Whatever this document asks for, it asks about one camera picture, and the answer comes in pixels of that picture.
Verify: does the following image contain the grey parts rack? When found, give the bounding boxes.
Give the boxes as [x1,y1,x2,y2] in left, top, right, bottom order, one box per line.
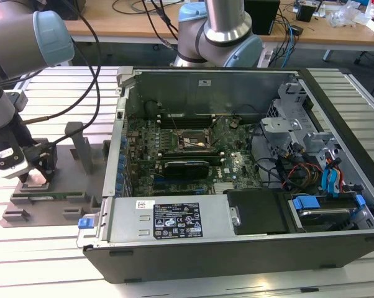
[0,121,113,230]

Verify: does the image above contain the silver topped CPU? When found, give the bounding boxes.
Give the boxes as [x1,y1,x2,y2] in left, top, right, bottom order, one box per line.
[25,169,48,188]

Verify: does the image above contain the black looped cable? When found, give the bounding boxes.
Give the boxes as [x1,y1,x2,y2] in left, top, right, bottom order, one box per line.
[250,122,284,189]

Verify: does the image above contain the black computer tower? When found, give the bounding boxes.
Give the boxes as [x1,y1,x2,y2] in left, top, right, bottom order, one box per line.
[251,0,281,35]

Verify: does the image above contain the black plastic shroud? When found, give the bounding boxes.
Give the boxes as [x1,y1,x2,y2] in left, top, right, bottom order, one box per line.
[226,188,297,237]

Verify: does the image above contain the green Dell motherboard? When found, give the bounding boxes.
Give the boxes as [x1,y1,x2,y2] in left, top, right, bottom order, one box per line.
[121,113,270,198]

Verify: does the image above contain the metal socket locking lever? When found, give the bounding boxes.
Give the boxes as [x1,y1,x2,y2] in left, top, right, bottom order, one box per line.
[169,111,183,142]

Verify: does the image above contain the hard disk in blue carrier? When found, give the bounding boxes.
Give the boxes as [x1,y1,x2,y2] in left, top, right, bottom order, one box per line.
[292,194,367,232]

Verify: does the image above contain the metal drive cage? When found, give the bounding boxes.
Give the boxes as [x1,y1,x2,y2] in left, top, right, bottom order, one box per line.
[258,82,345,162]

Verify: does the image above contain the RAM slot with black clips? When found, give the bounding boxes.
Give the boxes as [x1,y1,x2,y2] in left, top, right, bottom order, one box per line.
[157,148,221,153]
[158,117,215,122]
[158,124,215,129]
[157,154,222,158]

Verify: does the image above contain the small black box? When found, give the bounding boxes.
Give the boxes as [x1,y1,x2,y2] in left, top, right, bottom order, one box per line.
[294,4,316,22]

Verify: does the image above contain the red yellow wire bundle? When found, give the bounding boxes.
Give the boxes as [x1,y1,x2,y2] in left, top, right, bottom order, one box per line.
[286,163,323,189]

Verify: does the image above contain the black open PC case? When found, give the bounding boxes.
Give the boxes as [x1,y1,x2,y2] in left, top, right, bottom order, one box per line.
[76,66,374,285]

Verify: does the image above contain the silver power supply unit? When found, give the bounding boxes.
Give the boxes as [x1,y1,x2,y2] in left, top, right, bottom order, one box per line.
[95,195,239,245]

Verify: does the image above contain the RAM slot with white clips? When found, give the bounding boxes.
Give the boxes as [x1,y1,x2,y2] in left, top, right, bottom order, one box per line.
[157,156,224,162]
[157,151,221,156]
[158,114,215,119]
[158,120,215,125]

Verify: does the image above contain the black camera cable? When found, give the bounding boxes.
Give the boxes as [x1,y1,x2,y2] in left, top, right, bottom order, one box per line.
[47,65,103,147]

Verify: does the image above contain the black Nvidia graphics card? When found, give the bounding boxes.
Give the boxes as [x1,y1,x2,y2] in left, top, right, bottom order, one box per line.
[155,158,211,180]

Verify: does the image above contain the long wooden desk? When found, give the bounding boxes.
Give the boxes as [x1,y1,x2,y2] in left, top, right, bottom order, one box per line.
[62,0,374,66]

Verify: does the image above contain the white labelled box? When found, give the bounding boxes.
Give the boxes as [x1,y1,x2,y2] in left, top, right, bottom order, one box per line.
[257,49,275,68]

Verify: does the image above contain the blue disk wire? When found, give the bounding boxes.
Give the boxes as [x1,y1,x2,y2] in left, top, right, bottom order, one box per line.
[329,157,344,199]
[322,166,334,195]

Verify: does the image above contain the clear plastic bags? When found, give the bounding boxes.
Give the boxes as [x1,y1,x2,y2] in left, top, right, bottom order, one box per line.
[326,4,372,28]

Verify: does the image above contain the CPU socket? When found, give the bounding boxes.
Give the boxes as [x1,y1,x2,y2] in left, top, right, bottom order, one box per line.
[173,129,212,151]

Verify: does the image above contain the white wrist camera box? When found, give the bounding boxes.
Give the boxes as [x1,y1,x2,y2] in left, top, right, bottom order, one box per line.
[0,142,30,179]

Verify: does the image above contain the green RAM stick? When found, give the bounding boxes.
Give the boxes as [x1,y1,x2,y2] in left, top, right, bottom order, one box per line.
[28,192,84,199]

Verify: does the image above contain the large black box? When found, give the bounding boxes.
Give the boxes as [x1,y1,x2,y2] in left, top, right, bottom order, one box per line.
[34,0,87,22]

